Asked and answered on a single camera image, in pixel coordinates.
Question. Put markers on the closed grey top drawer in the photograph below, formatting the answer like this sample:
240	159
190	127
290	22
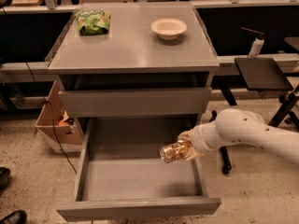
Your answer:
133	103

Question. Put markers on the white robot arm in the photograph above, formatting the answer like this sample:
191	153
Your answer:
232	127

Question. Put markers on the cardboard box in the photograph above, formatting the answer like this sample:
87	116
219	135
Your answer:
59	131

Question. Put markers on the green chip bag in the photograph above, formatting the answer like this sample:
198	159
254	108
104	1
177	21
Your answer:
93	22

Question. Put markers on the open grey middle drawer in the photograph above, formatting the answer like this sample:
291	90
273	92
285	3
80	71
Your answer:
121	174

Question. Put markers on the grey drawer cabinet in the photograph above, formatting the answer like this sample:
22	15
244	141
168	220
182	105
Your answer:
132	57

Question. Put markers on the black shoe upper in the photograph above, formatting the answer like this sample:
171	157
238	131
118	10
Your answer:
4	177

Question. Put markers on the white squeeze bottle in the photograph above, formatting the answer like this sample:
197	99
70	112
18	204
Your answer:
257	44

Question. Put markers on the white bowl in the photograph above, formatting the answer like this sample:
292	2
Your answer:
168	29

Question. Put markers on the black shoe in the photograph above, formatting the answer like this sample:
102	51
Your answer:
4	177
16	217

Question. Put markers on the black side table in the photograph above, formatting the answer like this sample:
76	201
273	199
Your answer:
261	75

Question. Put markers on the black shoe lower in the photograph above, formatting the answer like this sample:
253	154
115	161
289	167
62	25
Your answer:
16	217

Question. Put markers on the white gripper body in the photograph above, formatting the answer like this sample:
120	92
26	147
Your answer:
197	139

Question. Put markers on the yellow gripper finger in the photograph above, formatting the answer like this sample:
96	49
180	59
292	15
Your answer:
186	136
192	153

